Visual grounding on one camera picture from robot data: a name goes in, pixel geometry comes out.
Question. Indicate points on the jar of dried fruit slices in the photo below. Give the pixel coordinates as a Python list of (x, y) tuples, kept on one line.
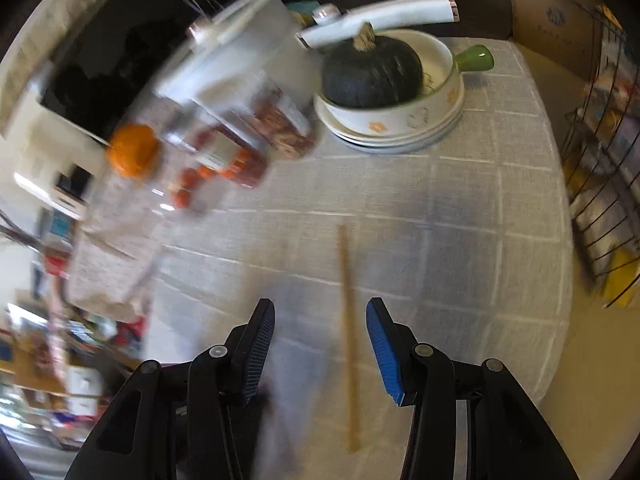
[(282, 125)]

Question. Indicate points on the red cherry tomato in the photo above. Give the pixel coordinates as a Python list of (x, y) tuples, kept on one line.
[(204, 172), (180, 199), (189, 178)]

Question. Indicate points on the clear plastic container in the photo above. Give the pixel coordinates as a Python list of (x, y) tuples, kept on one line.
[(170, 160)]

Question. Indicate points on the white flower print pot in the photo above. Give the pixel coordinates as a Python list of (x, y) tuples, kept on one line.
[(440, 105)]

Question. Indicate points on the orange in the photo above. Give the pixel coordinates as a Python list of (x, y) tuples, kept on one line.
[(134, 150)]

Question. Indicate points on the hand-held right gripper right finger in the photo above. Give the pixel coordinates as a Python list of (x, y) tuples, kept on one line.
[(384, 355)]

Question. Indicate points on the cardboard box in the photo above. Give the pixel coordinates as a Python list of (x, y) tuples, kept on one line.
[(550, 10)]

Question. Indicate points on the white cherry print cloth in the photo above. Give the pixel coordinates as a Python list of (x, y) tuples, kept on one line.
[(110, 260)]

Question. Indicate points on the wooden chopstick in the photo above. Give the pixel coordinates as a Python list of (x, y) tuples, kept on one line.
[(347, 335)]

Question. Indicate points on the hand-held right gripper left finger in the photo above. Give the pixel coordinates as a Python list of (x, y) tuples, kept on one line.
[(260, 355)]

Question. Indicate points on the white appliance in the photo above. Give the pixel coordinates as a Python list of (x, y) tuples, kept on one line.
[(55, 180)]

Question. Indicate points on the grey plaid tablecloth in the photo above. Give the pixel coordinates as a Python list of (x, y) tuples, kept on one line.
[(440, 240)]

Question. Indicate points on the jar of red goji berries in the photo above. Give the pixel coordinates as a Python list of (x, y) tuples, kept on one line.
[(235, 160)]

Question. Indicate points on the dark green squash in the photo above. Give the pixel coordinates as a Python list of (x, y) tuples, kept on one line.
[(372, 72)]

